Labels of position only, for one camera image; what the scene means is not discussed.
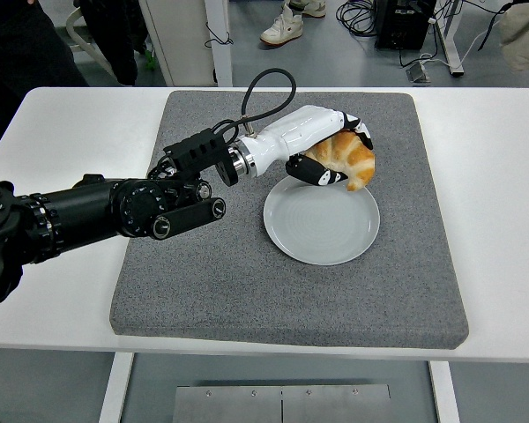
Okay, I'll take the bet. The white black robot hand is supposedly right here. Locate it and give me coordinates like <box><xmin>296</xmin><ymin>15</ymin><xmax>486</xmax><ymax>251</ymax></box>
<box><xmin>245</xmin><ymin>104</ymin><xmax>376</xmax><ymax>187</ymax></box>

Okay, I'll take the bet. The golden croissant bread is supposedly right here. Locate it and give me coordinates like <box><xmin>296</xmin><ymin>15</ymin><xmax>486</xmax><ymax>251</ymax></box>
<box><xmin>306</xmin><ymin>130</ymin><xmax>376</xmax><ymax>193</ymax></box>

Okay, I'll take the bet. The grey round plate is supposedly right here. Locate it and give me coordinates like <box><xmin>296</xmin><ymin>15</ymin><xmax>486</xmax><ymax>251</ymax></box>
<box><xmin>263</xmin><ymin>175</ymin><xmax>381</xmax><ymax>266</ymax></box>

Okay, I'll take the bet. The grey metal plate with screws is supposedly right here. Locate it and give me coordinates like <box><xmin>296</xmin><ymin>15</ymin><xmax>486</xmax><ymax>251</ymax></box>
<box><xmin>175</xmin><ymin>383</ymin><xmax>392</xmax><ymax>423</ymax></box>

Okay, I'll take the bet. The person's white high-top shoe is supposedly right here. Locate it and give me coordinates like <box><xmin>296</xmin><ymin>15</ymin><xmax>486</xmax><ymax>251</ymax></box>
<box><xmin>259</xmin><ymin>2</ymin><xmax>303</xmax><ymax>47</ymax></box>

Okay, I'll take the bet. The person's white low shoe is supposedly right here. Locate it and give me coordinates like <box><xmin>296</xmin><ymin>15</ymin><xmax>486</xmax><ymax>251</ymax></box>
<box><xmin>288</xmin><ymin>0</ymin><xmax>327</xmax><ymax>19</ymax></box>

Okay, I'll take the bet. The grey cabinet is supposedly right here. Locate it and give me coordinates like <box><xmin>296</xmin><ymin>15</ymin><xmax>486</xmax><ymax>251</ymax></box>
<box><xmin>138</xmin><ymin>0</ymin><xmax>215</xmax><ymax>87</ymax></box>

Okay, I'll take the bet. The black computer case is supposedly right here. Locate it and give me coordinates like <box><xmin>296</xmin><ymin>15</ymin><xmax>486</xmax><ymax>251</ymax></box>
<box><xmin>374</xmin><ymin>0</ymin><xmax>437</xmax><ymax>50</ymax></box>

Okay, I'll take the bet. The grey speckled mat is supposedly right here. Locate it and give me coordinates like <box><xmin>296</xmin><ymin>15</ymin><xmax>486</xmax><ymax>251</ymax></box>
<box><xmin>108</xmin><ymin>90</ymin><xmax>469</xmax><ymax>352</ymax></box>

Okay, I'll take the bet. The white desk leg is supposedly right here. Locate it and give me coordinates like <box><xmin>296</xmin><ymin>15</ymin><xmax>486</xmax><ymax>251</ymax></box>
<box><xmin>434</xmin><ymin>0</ymin><xmax>465</xmax><ymax>78</ymax></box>

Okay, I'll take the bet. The white chair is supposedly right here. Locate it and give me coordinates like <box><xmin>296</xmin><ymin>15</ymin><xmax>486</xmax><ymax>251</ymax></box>
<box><xmin>64</xmin><ymin>6</ymin><xmax>115</xmax><ymax>78</ymax></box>

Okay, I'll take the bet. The beige cloth bag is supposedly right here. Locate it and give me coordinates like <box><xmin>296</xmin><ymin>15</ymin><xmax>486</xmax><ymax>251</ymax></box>
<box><xmin>497</xmin><ymin>0</ymin><xmax>529</xmax><ymax>71</ymax></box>

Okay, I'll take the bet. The person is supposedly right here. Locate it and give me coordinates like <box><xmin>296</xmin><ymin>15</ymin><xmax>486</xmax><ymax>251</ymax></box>
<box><xmin>0</xmin><ymin>0</ymin><xmax>138</xmax><ymax>146</ymax></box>

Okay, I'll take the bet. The white table leg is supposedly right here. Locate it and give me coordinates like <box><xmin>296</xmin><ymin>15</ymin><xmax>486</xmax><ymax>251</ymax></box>
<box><xmin>98</xmin><ymin>352</ymin><xmax>136</xmax><ymax>423</ymax></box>
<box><xmin>428</xmin><ymin>360</ymin><xmax>462</xmax><ymax>423</ymax></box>

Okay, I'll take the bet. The white post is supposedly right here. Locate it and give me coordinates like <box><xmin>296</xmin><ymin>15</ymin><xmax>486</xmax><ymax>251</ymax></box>
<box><xmin>204</xmin><ymin>0</ymin><xmax>234</xmax><ymax>87</ymax></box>

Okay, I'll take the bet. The black cable bundle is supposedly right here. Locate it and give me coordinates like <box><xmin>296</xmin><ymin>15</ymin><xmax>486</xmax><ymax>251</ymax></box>
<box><xmin>337</xmin><ymin>0</ymin><xmax>380</xmax><ymax>37</ymax></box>

